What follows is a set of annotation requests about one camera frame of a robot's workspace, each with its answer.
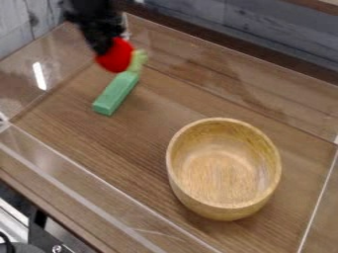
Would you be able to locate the green rectangular foam block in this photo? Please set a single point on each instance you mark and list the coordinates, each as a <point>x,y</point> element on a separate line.
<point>111,98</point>

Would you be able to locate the red plush strawberry toy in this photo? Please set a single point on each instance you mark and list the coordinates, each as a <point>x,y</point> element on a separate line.
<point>121,57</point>

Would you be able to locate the black metal table bracket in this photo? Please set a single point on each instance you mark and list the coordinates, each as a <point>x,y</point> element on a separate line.
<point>48,235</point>

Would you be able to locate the light wooden bowl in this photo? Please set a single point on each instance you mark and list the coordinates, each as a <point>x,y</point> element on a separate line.
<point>224,168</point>

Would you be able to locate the clear acrylic tray enclosure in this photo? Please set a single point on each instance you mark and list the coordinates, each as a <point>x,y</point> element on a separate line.
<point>93,170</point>

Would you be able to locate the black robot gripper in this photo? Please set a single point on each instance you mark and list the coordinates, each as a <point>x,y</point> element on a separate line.
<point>99,20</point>

